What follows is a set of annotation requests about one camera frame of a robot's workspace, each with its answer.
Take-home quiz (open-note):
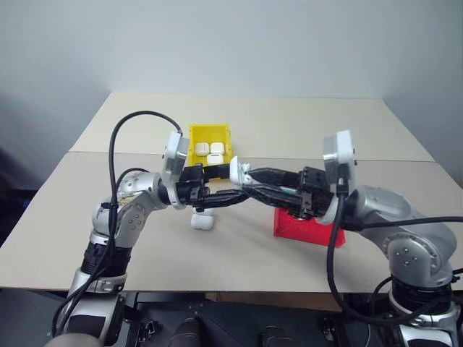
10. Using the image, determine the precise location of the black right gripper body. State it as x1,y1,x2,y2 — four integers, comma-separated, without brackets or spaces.
288,166,334,220

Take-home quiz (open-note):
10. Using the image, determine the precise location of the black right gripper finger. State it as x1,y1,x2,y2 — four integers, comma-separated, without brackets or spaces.
248,167,304,186
241,186,302,211

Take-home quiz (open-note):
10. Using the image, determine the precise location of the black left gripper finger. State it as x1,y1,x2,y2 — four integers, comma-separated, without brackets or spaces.
200,164,233,183
201,187,255,211

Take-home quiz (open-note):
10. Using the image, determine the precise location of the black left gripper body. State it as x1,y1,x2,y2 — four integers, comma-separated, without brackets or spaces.
176,163,211,213

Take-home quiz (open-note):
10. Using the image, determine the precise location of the white earbud case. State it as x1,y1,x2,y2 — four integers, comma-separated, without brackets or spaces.
229,155,253,187
190,210,217,231

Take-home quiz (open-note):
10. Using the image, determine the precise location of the red plastic bin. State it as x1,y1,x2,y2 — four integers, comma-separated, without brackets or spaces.
273,207,346,249

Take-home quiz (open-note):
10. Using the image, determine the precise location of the yellow plastic bin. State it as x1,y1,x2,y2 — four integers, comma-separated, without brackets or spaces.
187,122,237,182

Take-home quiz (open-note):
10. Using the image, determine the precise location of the dark rounded shape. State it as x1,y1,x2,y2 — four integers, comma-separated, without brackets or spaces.
172,317,204,347

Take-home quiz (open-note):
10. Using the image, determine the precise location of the grey rounded robot part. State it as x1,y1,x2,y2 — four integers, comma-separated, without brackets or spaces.
43,333,106,347

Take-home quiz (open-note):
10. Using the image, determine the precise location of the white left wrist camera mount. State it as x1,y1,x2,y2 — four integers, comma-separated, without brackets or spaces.
161,130,191,211

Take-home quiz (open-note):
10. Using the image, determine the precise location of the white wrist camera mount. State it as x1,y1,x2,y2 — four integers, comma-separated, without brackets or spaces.
161,130,191,211
318,129,358,224

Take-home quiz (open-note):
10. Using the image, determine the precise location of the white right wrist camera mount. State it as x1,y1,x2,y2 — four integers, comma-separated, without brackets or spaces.
318,129,358,224

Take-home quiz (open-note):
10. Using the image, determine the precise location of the black under-table base frame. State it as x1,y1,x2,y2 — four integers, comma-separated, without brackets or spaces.
119,290,402,347

